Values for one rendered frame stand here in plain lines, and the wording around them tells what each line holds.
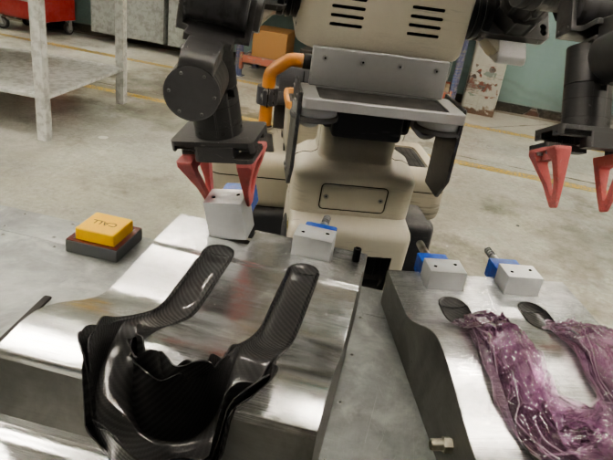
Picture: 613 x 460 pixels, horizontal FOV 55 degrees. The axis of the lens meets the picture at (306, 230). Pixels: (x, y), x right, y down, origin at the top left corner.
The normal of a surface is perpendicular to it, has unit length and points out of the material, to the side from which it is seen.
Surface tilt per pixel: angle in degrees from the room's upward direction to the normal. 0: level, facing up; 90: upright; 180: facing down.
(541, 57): 90
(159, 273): 3
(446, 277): 90
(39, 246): 0
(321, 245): 90
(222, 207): 100
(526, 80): 90
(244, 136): 13
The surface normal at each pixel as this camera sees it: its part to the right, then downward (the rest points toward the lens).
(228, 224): -0.22, 0.55
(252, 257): 0.13, -0.89
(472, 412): 0.15, -0.74
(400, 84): 0.08, 0.45
